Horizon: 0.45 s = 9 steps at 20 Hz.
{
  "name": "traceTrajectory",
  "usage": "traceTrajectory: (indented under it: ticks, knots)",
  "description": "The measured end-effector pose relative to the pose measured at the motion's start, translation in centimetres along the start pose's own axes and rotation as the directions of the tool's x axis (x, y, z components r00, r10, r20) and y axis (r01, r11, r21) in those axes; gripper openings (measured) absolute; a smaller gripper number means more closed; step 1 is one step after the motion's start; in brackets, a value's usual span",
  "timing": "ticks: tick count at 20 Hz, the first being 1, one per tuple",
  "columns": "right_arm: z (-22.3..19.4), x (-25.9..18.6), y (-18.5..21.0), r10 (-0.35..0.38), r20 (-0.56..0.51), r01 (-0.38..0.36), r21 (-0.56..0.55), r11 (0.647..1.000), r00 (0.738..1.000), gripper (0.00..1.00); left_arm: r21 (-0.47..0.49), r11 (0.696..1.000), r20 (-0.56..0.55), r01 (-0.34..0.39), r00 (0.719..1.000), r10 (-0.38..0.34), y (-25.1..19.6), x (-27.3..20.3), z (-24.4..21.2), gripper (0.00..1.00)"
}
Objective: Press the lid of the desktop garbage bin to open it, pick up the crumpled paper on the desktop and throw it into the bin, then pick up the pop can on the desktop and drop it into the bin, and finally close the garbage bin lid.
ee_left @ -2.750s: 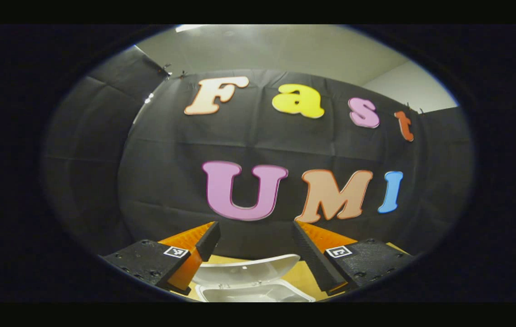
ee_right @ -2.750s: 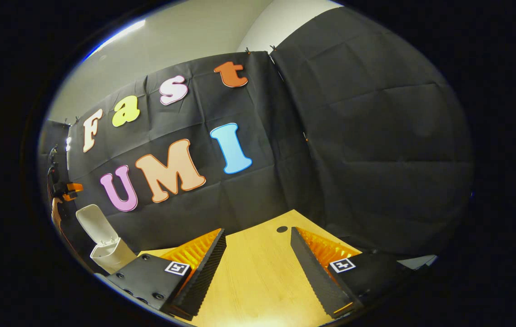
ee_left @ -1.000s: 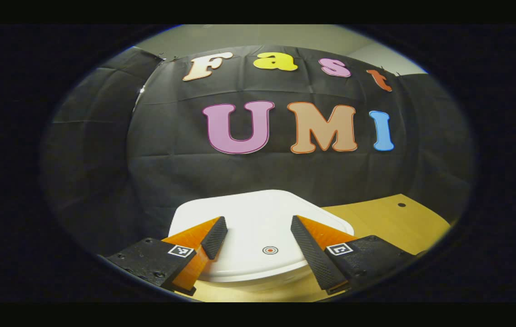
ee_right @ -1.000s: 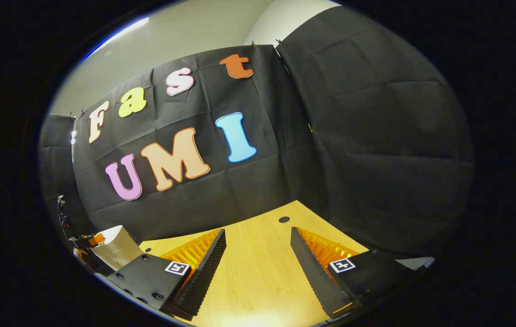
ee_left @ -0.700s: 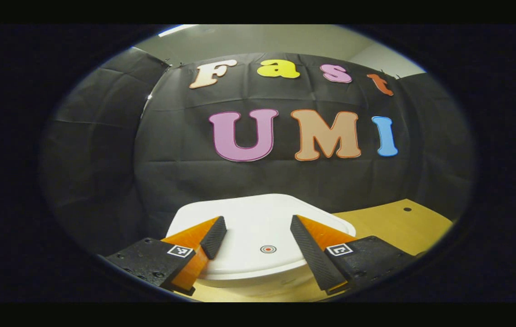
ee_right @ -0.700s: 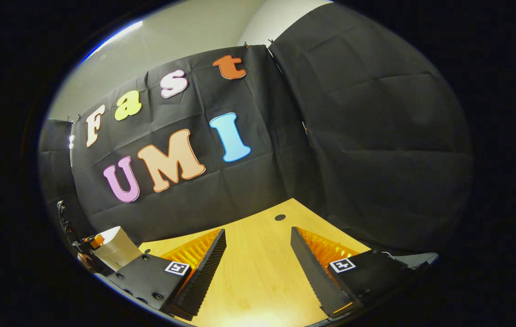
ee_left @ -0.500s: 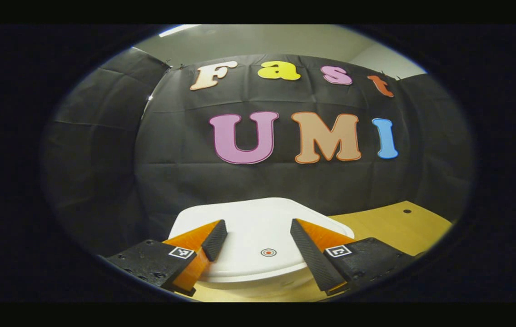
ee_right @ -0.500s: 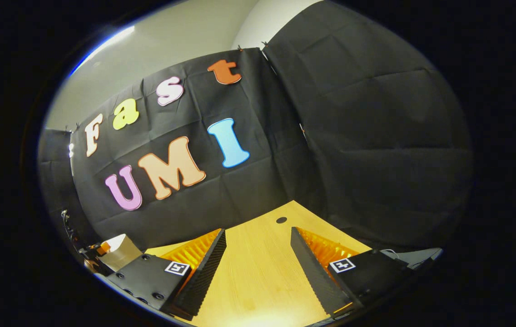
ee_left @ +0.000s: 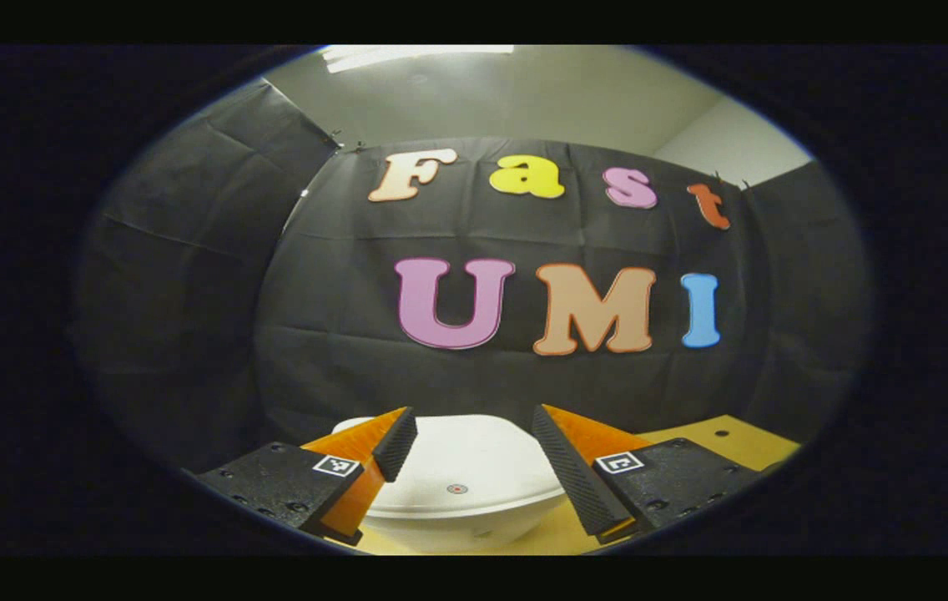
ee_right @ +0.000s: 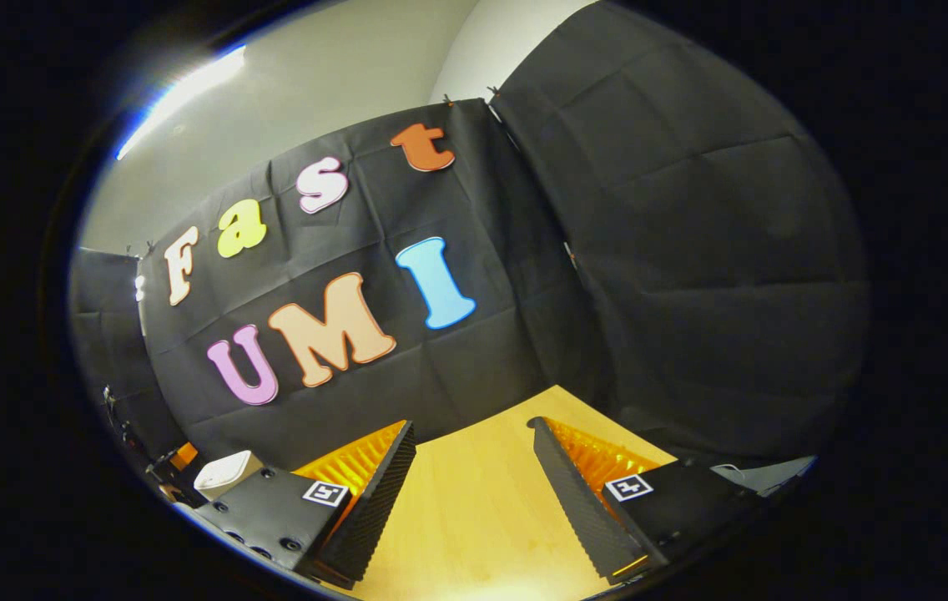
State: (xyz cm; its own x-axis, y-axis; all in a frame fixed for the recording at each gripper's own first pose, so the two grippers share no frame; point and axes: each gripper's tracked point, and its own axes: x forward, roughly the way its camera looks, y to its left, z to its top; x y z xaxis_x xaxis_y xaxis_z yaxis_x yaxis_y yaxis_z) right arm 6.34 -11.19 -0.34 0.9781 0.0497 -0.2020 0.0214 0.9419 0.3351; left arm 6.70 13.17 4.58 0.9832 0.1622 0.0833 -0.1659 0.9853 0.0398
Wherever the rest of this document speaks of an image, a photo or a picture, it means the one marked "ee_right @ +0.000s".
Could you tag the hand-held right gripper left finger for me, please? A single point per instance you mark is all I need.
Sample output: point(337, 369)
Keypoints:
point(378, 501)

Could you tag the wooden desktop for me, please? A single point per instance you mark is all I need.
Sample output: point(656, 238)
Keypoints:
point(474, 509)

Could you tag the black backdrop cloth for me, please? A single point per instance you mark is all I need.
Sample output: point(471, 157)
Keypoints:
point(482, 367)

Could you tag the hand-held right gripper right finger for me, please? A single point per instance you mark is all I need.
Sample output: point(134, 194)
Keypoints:
point(578, 513)

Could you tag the white desktop garbage bin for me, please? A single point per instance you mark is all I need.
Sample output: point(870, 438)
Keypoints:
point(228, 472)

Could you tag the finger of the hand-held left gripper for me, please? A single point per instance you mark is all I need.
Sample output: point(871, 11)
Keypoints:
point(173, 472)

